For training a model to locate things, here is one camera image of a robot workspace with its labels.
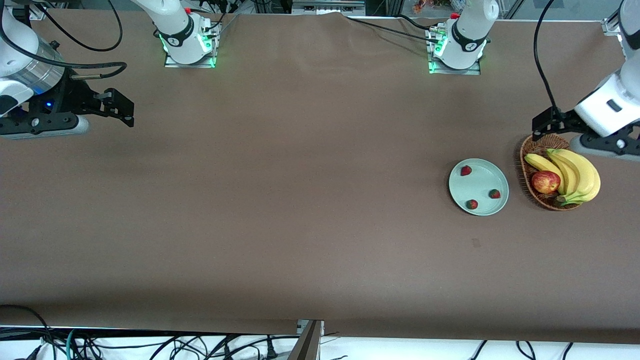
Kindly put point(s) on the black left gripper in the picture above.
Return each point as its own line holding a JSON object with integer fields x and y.
{"x": 566, "y": 119}

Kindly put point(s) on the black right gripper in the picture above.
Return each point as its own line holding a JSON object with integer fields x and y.
{"x": 64, "y": 98}

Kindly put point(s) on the red strawberry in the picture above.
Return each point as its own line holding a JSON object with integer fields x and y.
{"x": 494, "y": 193}
{"x": 471, "y": 204}
{"x": 466, "y": 170}

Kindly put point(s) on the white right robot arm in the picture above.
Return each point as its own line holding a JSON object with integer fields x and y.
{"x": 175, "y": 20}

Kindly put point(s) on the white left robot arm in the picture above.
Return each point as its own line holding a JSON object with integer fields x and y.
{"x": 607, "y": 105}

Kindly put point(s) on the pale green round plate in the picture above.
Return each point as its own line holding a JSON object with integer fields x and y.
{"x": 478, "y": 187}

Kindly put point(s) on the small yellow banana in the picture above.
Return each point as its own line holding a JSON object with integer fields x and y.
{"x": 540, "y": 162}

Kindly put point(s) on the red apple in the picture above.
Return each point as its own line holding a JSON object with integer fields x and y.
{"x": 545, "y": 182}

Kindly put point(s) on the large yellow banana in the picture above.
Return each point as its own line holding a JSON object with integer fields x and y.
{"x": 590, "y": 177}

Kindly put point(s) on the brown wicker basket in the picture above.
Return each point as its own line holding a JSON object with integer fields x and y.
{"x": 537, "y": 197}

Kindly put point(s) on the orange background objects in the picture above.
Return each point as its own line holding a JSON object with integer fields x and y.
{"x": 430, "y": 5}

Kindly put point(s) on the grey electronics box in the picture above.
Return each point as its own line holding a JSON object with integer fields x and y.
{"x": 327, "y": 6}

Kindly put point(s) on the brown table cover sheet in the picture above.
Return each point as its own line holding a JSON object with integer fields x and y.
{"x": 320, "y": 260}

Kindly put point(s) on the aluminium frame corner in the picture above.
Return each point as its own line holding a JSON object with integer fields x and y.
{"x": 37, "y": 12}
{"x": 611, "y": 26}

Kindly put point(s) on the aluminium profile post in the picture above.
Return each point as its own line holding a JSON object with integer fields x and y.
{"x": 307, "y": 342}

